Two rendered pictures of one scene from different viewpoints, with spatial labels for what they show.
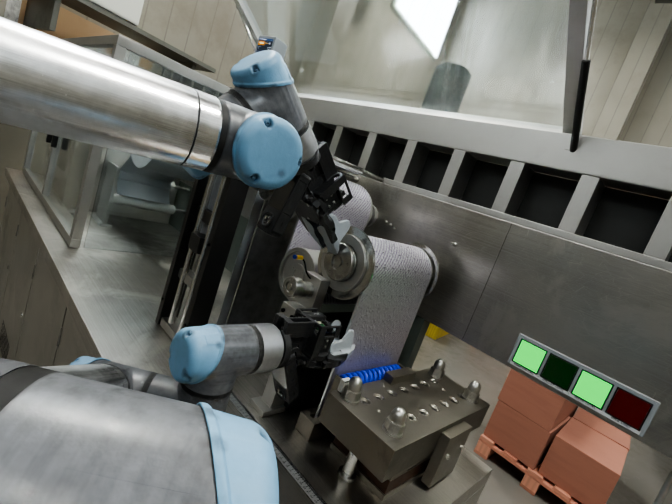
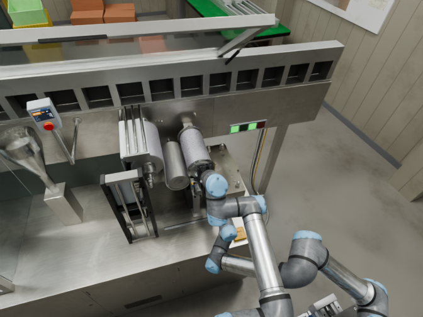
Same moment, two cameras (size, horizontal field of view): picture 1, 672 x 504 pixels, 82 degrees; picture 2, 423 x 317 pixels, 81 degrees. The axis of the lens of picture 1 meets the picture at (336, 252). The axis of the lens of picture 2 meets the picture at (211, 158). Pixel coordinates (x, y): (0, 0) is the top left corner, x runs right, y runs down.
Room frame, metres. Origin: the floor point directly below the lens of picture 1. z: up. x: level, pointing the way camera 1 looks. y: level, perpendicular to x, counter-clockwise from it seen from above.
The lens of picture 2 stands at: (0.31, 0.65, 2.22)
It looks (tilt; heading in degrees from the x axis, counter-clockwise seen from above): 48 degrees down; 300
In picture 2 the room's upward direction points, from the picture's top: 3 degrees clockwise
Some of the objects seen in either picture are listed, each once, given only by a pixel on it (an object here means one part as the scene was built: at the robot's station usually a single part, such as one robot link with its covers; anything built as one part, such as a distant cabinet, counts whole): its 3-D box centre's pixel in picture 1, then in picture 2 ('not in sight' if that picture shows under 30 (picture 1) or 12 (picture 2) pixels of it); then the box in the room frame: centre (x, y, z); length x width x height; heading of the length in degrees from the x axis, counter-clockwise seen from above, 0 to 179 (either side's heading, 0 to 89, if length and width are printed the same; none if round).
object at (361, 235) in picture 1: (344, 262); (201, 169); (0.75, -0.02, 1.25); 0.15 x 0.01 x 0.15; 48
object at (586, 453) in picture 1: (567, 423); not in sight; (2.62, -1.97, 0.34); 1.15 x 0.82 x 0.68; 134
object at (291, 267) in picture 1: (334, 277); (174, 165); (0.93, -0.02, 1.17); 0.26 x 0.12 x 0.12; 138
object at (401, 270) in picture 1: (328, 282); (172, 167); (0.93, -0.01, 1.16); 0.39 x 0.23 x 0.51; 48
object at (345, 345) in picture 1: (346, 342); not in sight; (0.70, -0.08, 1.12); 0.09 x 0.03 x 0.06; 137
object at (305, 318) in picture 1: (300, 339); not in sight; (0.63, 0.01, 1.12); 0.12 x 0.08 x 0.09; 138
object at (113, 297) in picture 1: (150, 262); (31, 239); (1.41, 0.65, 0.88); 2.52 x 0.66 x 0.04; 48
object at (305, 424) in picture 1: (350, 412); not in sight; (0.81, -0.15, 0.92); 0.28 x 0.04 x 0.04; 138
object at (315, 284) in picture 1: (288, 343); (196, 199); (0.75, 0.03, 1.05); 0.06 x 0.05 x 0.31; 138
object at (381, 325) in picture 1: (379, 335); not in sight; (0.81, -0.15, 1.11); 0.23 x 0.01 x 0.18; 138
